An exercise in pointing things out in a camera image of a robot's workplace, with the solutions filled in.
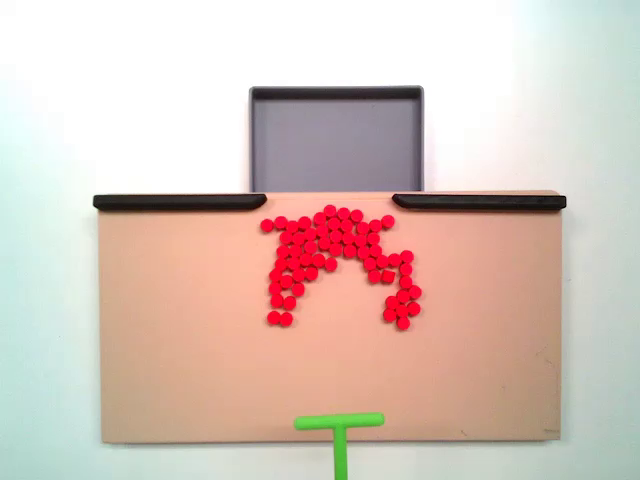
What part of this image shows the green T-shaped pusher tool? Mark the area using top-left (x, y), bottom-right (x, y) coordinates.
top-left (293, 412), bottom-right (386, 480)

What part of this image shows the grey square tray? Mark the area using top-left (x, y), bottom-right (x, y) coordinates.
top-left (248, 84), bottom-right (426, 194)

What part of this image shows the black edge bar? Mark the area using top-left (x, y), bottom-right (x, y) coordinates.
top-left (92, 193), bottom-right (268, 213)
top-left (391, 192), bottom-right (568, 212)

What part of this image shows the beige rectangular board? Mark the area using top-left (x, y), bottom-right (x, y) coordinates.
top-left (97, 189), bottom-right (564, 445)

